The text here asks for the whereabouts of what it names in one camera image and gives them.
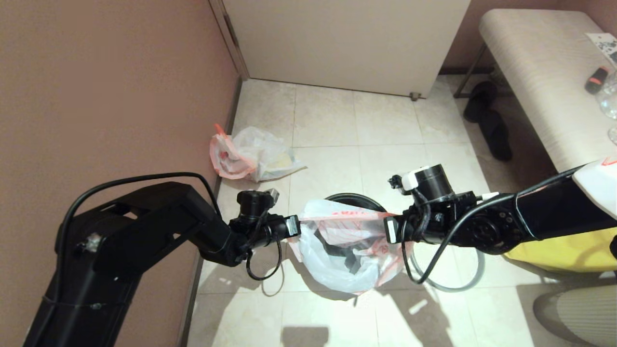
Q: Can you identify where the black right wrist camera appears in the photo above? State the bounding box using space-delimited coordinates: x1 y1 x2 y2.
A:
388 164 455 203

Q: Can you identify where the yellow fabric bag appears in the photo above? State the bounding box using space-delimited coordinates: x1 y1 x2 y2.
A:
504 227 617 274

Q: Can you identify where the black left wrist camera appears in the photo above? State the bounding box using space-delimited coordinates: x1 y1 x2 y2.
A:
236 188 281 220

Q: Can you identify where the grey skirting board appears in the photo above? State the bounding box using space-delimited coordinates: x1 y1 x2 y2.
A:
176 77 244 347

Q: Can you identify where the beige door frame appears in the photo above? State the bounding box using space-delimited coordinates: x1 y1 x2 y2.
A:
208 0 251 81

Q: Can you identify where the black slipper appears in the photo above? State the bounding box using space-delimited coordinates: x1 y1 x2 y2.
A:
482 112 513 161
463 80 499 123

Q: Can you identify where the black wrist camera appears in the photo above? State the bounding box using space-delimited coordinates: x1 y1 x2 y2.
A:
236 188 281 220
388 164 455 203

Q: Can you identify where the black marker with red band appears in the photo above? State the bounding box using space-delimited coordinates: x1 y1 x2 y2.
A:
585 66 610 94

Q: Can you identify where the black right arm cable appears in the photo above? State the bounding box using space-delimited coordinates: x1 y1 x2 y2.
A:
401 166 590 285

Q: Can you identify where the white door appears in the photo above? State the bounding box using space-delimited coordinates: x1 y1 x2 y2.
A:
223 0 471 99

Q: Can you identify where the light woodgrain desk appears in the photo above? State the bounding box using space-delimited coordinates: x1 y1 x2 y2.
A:
452 9 617 174

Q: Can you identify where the white leaflet with blue print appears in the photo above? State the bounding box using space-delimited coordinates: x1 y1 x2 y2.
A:
585 32 617 64

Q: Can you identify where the black round trash bin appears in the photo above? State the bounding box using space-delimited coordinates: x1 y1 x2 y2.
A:
324 193 386 213

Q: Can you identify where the white red-printed trash bag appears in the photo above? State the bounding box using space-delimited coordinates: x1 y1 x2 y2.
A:
210 121 308 183
289 199 413 294

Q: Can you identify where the grey bin ring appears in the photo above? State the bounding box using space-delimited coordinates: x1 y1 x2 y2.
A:
410 243 485 293

